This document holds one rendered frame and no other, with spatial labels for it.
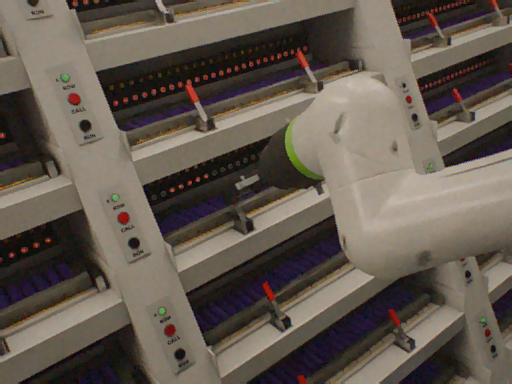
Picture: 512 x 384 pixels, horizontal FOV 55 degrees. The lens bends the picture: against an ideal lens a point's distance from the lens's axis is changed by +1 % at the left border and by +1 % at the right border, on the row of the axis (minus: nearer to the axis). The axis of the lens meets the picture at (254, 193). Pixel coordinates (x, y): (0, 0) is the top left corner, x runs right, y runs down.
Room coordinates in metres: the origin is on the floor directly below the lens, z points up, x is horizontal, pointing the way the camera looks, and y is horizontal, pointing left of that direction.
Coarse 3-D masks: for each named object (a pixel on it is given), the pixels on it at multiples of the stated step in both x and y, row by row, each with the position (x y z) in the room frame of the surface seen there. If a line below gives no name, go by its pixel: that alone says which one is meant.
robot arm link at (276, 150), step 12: (288, 120) 0.68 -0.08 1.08; (276, 132) 0.68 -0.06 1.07; (276, 144) 0.66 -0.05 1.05; (276, 156) 0.65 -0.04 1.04; (276, 168) 0.66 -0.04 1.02; (288, 168) 0.64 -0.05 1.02; (288, 180) 0.66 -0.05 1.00; (300, 180) 0.65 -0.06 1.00; (312, 180) 0.64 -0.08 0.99; (324, 192) 0.67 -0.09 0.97
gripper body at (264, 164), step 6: (264, 150) 0.71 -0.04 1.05; (264, 156) 0.70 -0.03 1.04; (264, 162) 0.70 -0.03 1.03; (264, 168) 0.70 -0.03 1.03; (252, 174) 0.73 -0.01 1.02; (258, 174) 0.72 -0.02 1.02; (264, 174) 0.71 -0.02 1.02; (270, 174) 0.69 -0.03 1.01; (258, 180) 0.72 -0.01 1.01; (264, 180) 0.71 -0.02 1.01; (270, 180) 0.70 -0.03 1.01; (276, 180) 0.69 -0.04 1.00; (276, 186) 0.71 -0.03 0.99; (282, 186) 0.70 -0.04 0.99
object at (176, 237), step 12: (264, 192) 0.98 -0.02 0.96; (276, 192) 0.98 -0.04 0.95; (288, 192) 1.00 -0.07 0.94; (240, 204) 0.94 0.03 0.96; (252, 204) 0.96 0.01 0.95; (264, 204) 0.97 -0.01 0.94; (216, 216) 0.91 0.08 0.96; (228, 216) 0.93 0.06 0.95; (180, 228) 0.89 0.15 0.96; (192, 228) 0.89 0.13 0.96; (204, 228) 0.90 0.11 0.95; (216, 228) 0.90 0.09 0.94; (168, 240) 0.87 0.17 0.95; (180, 240) 0.88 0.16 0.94; (192, 240) 0.87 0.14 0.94
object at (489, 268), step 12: (492, 252) 1.27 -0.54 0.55; (504, 252) 1.24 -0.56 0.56; (480, 264) 1.24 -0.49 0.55; (492, 264) 1.23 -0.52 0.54; (504, 264) 1.24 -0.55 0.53; (492, 276) 1.20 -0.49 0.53; (504, 276) 1.19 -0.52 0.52; (492, 288) 1.16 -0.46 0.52; (504, 288) 1.19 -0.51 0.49; (492, 300) 1.16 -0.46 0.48
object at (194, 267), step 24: (192, 192) 1.01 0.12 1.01; (312, 192) 1.00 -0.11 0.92; (264, 216) 0.93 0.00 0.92; (288, 216) 0.92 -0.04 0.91; (312, 216) 0.95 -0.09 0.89; (216, 240) 0.87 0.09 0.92; (240, 240) 0.86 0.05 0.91; (264, 240) 0.89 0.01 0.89; (192, 264) 0.81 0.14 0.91; (216, 264) 0.84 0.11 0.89; (192, 288) 0.82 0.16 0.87
